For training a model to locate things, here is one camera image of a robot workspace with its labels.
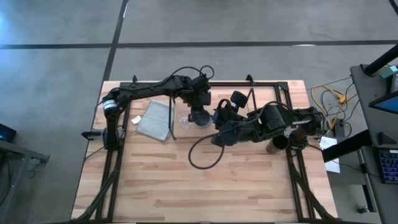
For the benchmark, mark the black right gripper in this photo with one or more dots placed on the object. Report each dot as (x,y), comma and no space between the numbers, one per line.
(225,119)

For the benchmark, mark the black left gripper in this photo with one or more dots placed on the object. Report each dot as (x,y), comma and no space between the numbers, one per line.
(199,101)

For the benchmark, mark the tall dark cup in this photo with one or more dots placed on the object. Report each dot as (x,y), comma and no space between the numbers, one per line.
(276,145)

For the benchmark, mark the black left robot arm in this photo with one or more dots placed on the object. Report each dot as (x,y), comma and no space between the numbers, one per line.
(146,88)

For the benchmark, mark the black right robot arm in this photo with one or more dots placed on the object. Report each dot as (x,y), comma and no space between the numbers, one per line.
(273,119)

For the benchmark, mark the grey cloth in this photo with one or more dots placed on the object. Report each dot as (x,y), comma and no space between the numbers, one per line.
(154,119)

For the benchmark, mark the small white tag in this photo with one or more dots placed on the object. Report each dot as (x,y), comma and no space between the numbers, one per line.
(136,119)

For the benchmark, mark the white paper sheet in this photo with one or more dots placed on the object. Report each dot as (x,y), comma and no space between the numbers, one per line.
(330,155)

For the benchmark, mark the grey desk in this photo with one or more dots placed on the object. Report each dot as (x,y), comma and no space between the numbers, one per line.
(367,102)

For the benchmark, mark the blue screen monitor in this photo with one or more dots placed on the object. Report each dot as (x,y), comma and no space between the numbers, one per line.
(387,104)

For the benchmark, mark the black pole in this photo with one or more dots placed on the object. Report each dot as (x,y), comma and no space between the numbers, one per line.
(382,60)

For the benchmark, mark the teal object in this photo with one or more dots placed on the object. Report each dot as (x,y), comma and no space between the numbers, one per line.
(389,71)

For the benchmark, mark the keypad with coloured keys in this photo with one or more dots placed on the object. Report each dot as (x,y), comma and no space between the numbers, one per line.
(389,166)

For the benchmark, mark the grey metal stand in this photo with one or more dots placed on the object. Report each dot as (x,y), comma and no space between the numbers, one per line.
(18,154)

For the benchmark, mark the black device blue light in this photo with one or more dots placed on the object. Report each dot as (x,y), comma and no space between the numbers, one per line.
(7,133)

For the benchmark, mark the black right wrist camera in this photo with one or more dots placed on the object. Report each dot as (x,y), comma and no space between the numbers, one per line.
(239,99)

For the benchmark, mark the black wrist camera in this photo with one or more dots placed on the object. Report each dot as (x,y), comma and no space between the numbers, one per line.
(200,84)
(239,99)

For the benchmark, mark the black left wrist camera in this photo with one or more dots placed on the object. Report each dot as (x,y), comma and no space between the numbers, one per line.
(200,84)

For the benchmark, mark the black aluminium table frame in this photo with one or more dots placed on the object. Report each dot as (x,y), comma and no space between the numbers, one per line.
(236,84)

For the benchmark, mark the black clamp bracket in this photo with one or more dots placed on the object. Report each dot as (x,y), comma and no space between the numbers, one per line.
(134,78)
(250,79)

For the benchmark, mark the black side mount device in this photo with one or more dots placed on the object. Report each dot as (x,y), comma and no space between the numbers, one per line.
(91,134)

